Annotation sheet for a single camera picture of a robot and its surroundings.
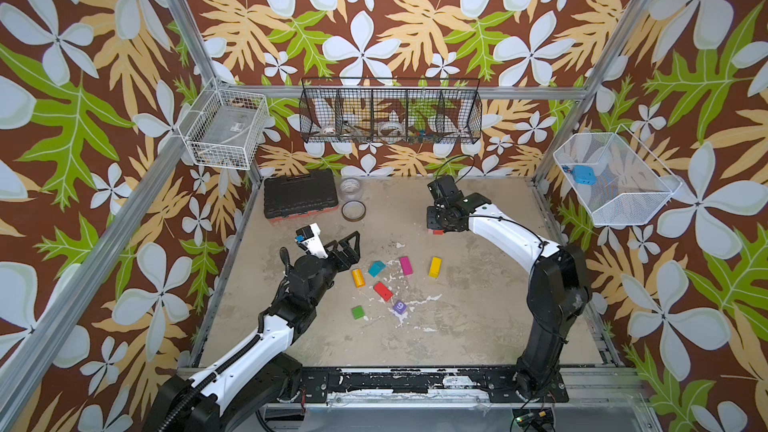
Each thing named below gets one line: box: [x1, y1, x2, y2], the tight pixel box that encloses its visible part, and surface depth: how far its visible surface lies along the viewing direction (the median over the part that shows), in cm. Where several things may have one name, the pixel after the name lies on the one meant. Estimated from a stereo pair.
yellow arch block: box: [428, 256, 443, 279], surface depth 95 cm
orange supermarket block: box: [352, 268, 366, 289], surface depth 95 cm
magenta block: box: [399, 256, 413, 276], surface depth 98 cm
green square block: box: [351, 305, 365, 320], surface depth 88 cm
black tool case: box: [264, 169, 338, 219], surface depth 112 cm
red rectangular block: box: [373, 281, 394, 302], surface depth 93 cm
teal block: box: [368, 260, 387, 278], surface depth 96 cm
